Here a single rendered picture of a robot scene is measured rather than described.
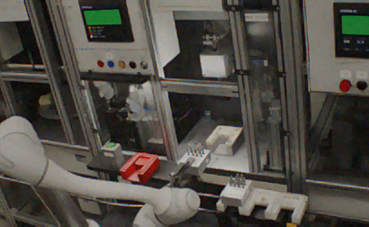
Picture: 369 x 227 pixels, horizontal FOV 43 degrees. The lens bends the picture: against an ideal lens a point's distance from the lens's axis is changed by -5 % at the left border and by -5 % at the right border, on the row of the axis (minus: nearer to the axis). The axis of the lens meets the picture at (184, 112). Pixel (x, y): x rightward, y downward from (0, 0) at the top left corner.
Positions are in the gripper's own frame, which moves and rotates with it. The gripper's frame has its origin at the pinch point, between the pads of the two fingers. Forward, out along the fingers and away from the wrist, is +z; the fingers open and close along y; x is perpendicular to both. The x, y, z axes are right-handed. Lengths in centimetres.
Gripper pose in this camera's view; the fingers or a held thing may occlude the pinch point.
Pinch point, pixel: (190, 167)
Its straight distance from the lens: 205.4
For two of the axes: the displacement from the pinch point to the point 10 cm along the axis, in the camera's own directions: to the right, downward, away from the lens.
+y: -1.7, -8.6, -4.8
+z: 4.4, -5.0, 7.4
